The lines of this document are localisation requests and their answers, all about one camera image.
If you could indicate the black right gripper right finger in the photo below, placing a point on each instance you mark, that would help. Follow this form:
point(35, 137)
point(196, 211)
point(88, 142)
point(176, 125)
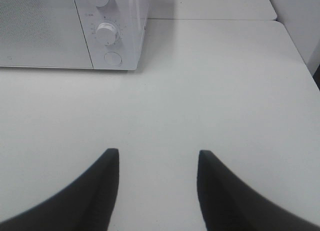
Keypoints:
point(229, 204)

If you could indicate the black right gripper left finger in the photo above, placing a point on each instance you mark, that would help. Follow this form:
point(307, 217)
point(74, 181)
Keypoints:
point(86, 204)

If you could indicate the round white door button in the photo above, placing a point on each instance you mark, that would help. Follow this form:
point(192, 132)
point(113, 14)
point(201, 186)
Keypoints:
point(113, 58)

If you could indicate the white timer knob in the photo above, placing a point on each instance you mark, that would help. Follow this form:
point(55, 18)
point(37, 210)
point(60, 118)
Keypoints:
point(107, 33)

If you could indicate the white microwave door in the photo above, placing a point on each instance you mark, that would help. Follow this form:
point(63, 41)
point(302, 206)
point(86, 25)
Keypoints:
point(42, 34)

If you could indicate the white microwave oven body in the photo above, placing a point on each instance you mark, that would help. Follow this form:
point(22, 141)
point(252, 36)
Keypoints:
point(128, 16)

